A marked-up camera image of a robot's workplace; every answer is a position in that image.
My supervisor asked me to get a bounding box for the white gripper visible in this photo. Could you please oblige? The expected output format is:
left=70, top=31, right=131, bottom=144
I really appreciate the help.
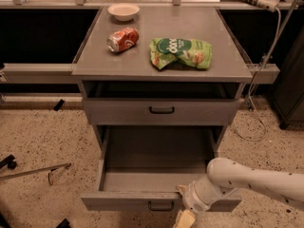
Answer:
left=173, top=176, right=237, bottom=228

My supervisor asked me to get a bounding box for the black caster wheel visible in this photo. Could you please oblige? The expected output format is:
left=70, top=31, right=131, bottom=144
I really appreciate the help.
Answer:
left=0, top=155, right=17, bottom=170

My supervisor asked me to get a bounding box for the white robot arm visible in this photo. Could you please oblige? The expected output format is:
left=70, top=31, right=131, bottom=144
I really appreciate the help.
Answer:
left=173, top=158, right=304, bottom=228

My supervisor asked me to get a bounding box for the grey drawer cabinet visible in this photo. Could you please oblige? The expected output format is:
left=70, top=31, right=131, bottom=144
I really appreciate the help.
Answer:
left=73, top=6, right=252, bottom=163

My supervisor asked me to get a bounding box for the black floor foot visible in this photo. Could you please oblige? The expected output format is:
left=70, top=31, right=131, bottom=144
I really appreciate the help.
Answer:
left=56, top=218, right=70, bottom=228

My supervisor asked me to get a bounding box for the grey drawer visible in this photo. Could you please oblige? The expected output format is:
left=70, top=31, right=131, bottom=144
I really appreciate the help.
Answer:
left=80, top=125, right=243, bottom=213
left=83, top=99, right=239, bottom=125

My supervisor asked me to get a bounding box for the grey top drawer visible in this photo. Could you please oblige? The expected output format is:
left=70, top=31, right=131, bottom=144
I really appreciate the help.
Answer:
left=83, top=99, right=239, bottom=125

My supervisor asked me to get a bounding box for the green chip bag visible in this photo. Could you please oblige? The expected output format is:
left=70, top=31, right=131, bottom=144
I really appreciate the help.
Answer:
left=149, top=38, right=213, bottom=69

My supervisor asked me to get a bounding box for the white cable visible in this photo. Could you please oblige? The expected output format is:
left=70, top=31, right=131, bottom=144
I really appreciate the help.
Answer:
left=232, top=7, right=283, bottom=143

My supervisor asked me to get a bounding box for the metal rod with clip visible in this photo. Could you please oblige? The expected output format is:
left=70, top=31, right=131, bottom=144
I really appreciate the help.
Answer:
left=0, top=162, right=72, bottom=185

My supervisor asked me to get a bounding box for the orange soda can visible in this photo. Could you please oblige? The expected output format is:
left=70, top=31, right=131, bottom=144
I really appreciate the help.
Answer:
left=107, top=28, right=139, bottom=53

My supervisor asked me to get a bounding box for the white ceramic bowl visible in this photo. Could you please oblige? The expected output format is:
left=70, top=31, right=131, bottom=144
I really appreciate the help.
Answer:
left=107, top=3, right=140, bottom=22

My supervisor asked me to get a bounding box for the dark side cabinet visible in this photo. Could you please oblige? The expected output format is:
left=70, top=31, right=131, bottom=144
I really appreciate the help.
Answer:
left=268, top=28, right=304, bottom=129

